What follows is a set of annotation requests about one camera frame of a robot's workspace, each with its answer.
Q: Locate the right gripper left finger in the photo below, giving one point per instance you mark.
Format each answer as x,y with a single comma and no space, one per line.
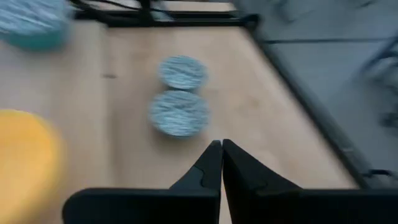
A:
140,208

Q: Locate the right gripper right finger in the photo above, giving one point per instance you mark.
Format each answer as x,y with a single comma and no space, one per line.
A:
311,208

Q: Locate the teal bowl with patterned inside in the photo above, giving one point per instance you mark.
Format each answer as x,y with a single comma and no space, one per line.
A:
31,23
178,113
182,72

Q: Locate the yellow plastic plate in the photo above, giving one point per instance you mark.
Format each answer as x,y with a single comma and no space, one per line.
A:
25,165

